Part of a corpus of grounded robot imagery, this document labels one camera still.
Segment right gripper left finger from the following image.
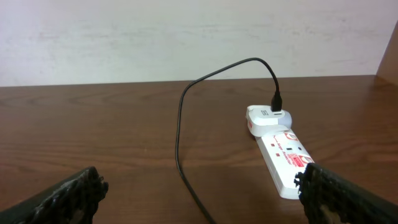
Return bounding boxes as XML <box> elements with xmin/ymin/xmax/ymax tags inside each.
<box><xmin>1</xmin><ymin>166</ymin><xmax>109</xmax><ymax>224</ymax></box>

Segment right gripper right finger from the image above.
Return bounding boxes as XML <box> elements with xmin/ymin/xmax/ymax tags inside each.
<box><xmin>294</xmin><ymin>163</ymin><xmax>397</xmax><ymax>224</ymax></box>

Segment black USB charging cable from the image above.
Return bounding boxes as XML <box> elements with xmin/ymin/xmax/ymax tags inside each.
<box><xmin>175</xmin><ymin>57</ymin><xmax>283</xmax><ymax>224</ymax></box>

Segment white USB charger adapter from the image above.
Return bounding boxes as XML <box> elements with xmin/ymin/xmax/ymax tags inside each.
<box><xmin>246</xmin><ymin>105</ymin><xmax>292</xmax><ymax>137</ymax></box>

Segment white power strip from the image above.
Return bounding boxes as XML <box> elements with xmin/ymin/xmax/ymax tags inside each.
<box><xmin>256</xmin><ymin>129</ymin><xmax>314</xmax><ymax>200</ymax></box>

